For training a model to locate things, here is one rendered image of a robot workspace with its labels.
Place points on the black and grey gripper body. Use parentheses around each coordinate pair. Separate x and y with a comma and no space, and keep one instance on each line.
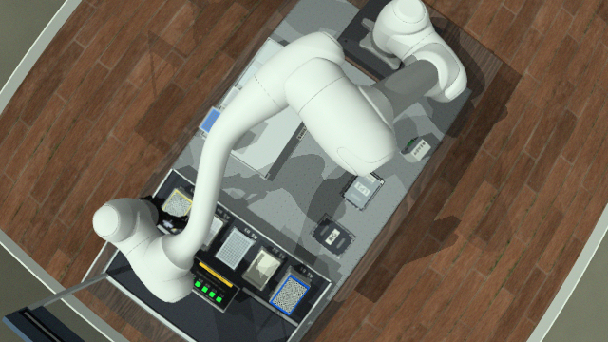
(162,217)

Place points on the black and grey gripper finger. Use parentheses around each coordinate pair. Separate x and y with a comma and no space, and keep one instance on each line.
(156,199)
(177,222)

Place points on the white ready button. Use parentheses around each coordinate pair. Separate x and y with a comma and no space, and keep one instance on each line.
(415,150)

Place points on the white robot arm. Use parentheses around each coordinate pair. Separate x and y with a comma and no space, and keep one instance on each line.
(352,124)

